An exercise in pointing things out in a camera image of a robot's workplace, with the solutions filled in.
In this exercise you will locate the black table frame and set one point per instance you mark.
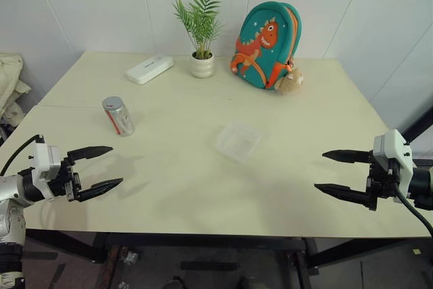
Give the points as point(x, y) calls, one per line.
point(203, 240)

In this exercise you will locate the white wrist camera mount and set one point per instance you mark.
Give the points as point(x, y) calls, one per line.
point(44, 160)
point(395, 147)

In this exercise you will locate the white rectangular box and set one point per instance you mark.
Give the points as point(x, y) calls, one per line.
point(149, 69)

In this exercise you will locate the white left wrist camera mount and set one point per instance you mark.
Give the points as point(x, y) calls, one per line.
point(44, 160)

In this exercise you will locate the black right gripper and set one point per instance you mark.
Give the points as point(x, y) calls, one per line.
point(380, 180)

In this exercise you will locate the green plant in white pot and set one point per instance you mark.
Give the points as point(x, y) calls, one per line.
point(202, 65)

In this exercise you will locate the beige cloth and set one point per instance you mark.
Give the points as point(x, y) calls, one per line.
point(10, 79)

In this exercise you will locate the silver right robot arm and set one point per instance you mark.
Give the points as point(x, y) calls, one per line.
point(423, 180)

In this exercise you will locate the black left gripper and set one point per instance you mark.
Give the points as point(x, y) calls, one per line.
point(64, 180)

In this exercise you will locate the dark rounded shape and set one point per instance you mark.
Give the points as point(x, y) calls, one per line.
point(174, 283)

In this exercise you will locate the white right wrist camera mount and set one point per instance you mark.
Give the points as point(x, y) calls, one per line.
point(395, 147)

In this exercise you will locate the silver red soda can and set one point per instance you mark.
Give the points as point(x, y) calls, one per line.
point(121, 121)

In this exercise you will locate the teal dinosaur backpack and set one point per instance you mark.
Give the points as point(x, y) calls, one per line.
point(267, 48)

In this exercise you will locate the clear plastic container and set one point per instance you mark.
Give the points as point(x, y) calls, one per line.
point(240, 141)

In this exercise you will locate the black metal bar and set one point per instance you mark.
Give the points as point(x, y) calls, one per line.
point(419, 123)

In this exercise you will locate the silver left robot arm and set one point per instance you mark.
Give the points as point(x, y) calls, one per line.
point(10, 187)

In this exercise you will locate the beige plush toy pendant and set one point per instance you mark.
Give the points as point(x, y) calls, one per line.
point(291, 82)

